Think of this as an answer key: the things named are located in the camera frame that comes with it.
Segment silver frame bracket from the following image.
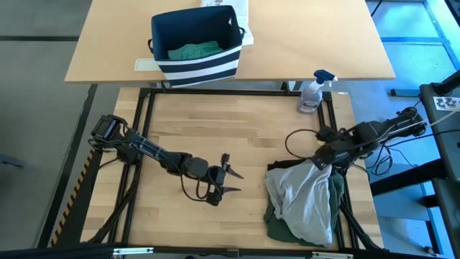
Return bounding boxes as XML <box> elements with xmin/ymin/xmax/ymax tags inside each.
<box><xmin>113</xmin><ymin>247</ymin><xmax>155</xmax><ymax>255</ymax></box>
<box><xmin>311</xmin><ymin>251</ymin><xmax>354</xmax><ymax>259</ymax></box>

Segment white rectangular desk plate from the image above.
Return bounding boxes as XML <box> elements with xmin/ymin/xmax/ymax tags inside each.
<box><xmin>134</xmin><ymin>58</ymin><xmax>161</xmax><ymax>72</ymax></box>

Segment light green garment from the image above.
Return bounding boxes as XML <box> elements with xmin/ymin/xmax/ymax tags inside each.
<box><xmin>167</xmin><ymin>40</ymin><xmax>224</xmax><ymax>61</ymax></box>

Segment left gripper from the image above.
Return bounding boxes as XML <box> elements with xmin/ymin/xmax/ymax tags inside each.
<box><xmin>207</xmin><ymin>153</ymin><xmax>244</xmax><ymax>195</ymax></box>

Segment black equipment cart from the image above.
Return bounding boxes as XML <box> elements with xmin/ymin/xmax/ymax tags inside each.
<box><xmin>419</xmin><ymin>70</ymin><xmax>460</xmax><ymax>259</ymax></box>

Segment black floor cables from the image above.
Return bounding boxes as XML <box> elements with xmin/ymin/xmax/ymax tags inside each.
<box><xmin>369</xmin><ymin>100</ymin><xmax>460</xmax><ymax>177</ymax></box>

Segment black metal table frame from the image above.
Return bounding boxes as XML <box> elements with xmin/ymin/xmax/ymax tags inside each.
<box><xmin>80</xmin><ymin>87</ymin><xmax>387</xmax><ymax>259</ymax></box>

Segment clear spray bottle blue trigger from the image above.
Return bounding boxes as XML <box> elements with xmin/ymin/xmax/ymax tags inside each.
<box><xmin>296</xmin><ymin>69</ymin><xmax>339</xmax><ymax>115</ymax></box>

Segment black looped gripper cable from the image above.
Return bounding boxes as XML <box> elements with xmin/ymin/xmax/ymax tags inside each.
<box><xmin>179</xmin><ymin>172</ymin><xmax>216</xmax><ymax>203</ymax></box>

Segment white label with black marks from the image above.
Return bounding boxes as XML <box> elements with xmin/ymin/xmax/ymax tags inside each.
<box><xmin>433</xmin><ymin>96</ymin><xmax>460</xmax><ymax>112</ymax></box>

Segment grey floor object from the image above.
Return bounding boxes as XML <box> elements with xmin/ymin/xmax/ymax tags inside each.
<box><xmin>0</xmin><ymin>153</ymin><xmax>28</xmax><ymax>169</ymax></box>

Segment grey brown garment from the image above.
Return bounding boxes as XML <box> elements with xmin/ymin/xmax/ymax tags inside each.
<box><xmin>264</xmin><ymin>160</ymin><xmax>334</xmax><ymax>248</ymax></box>

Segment white cardboard box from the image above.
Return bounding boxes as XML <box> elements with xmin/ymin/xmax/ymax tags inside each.
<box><xmin>201</xmin><ymin>0</ymin><xmax>254</xmax><ymax>47</ymax></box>

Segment black cable with yellow tag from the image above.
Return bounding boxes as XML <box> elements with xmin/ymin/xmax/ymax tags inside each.
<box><xmin>284</xmin><ymin>128</ymin><xmax>326</xmax><ymax>160</ymax></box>

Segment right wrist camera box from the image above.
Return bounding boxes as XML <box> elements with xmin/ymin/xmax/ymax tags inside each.
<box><xmin>316</xmin><ymin>125</ymin><xmax>337</xmax><ymax>143</ymax></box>

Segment dark green garment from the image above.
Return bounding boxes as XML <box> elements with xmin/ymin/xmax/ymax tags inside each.
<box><xmin>263</xmin><ymin>171</ymin><xmax>345</xmax><ymax>248</ymax></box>

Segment navy white striped fabric bin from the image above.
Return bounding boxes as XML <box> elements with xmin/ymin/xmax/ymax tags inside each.
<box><xmin>147</xmin><ymin>4</ymin><xmax>246</xmax><ymax>88</ymax></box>

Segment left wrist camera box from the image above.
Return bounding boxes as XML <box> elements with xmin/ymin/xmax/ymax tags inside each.
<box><xmin>207</xmin><ymin>191</ymin><xmax>223</xmax><ymax>207</ymax></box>

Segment light wooden desk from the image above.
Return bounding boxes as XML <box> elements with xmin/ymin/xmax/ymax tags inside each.
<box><xmin>64</xmin><ymin>0</ymin><xmax>396</xmax><ymax>84</ymax></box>

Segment yellow black hazard tape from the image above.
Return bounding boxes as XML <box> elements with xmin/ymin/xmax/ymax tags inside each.
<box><xmin>50</xmin><ymin>150</ymin><xmax>93</xmax><ymax>247</ymax></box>

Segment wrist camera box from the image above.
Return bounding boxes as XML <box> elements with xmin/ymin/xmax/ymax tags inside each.
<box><xmin>316</xmin><ymin>125</ymin><xmax>337</xmax><ymax>143</ymax></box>
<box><xmin>207</xmin><ymin>191</ymin><xmax>223</xmax><ymax>207</ymax></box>

